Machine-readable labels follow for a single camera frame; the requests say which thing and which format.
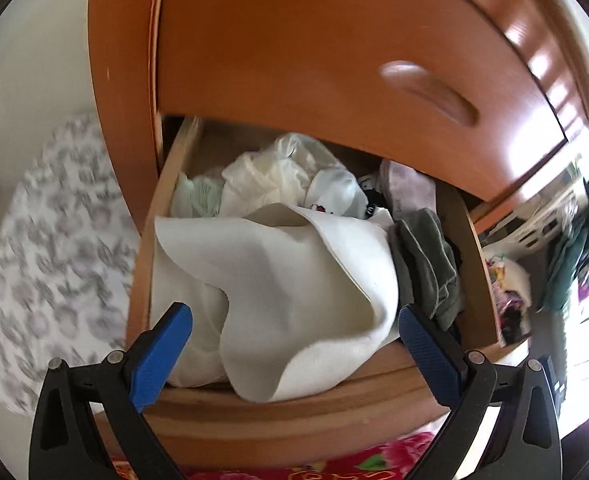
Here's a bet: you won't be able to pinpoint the wooden nightstand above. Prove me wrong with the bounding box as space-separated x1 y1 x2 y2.
88 0 589 466

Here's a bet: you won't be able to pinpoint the white cloth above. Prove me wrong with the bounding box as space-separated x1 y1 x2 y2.
149 203 400 403

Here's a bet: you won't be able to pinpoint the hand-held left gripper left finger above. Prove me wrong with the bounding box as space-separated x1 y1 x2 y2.
28 301 194 480

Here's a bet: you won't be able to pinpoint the red floral blanket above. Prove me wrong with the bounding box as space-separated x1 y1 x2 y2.
107 430 450 480

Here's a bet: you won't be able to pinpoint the white plastic rack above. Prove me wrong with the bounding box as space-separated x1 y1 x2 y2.
479 180 583 251

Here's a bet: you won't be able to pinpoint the dark green garment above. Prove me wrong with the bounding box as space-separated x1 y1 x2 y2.
542 180 589 313

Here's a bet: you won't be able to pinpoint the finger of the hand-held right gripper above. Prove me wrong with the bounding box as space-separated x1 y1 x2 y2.
542 356 569 402

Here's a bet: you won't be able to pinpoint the pile of colourful small things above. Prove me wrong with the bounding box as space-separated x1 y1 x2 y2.
482 252 535 346

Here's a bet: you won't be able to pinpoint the pink socks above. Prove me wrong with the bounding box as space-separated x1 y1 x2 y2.
379 159 438 221

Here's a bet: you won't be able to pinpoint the cream sheer garment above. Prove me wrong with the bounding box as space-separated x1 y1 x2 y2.
222 132 345 216

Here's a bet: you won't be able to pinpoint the pale green garment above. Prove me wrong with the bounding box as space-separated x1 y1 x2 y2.
170 172 225 218

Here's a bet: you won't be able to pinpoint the white cartoon print sock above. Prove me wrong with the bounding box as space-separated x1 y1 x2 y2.
302 167 370 218

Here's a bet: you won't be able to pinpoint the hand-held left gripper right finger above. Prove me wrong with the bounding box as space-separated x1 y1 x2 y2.
397 305 563 480

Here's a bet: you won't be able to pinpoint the grey floral bedsheet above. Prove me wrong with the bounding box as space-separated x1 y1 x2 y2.
0 112 142 416

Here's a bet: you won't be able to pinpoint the grey green socks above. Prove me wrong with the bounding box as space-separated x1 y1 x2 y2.
389 208 465 331

